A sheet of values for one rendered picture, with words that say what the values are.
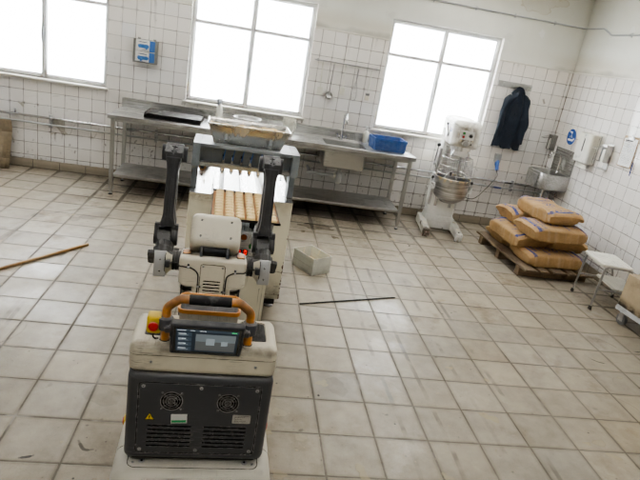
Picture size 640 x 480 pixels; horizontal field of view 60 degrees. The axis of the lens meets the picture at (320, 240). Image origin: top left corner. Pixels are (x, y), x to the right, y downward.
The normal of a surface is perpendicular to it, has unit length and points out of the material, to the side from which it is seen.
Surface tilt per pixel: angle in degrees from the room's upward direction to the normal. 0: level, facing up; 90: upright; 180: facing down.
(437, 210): 90
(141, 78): 90
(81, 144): 90
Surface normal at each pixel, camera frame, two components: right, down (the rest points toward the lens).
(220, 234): 0.22, -0.37
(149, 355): 0.15, 0.35
